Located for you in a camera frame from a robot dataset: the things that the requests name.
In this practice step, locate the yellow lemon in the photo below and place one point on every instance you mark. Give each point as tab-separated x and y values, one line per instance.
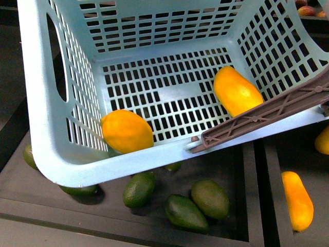
126	132

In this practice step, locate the light blue plastic basket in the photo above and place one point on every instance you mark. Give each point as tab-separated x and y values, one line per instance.
157	59

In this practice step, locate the yellow mango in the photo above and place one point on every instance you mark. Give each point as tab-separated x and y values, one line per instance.
300	205
234	92

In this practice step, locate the yellow mango in tray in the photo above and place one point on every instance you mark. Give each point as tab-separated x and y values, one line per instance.
300	205

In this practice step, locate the green avocado left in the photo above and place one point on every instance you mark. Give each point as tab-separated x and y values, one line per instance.
139	189

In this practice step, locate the green avocado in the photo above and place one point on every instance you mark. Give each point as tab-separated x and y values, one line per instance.
139	189
185	215
211	199

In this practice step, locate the green avocado right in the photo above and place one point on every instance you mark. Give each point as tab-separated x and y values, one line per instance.
211	199

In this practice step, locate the brown basket handle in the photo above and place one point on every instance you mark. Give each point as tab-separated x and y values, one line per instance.
303	97

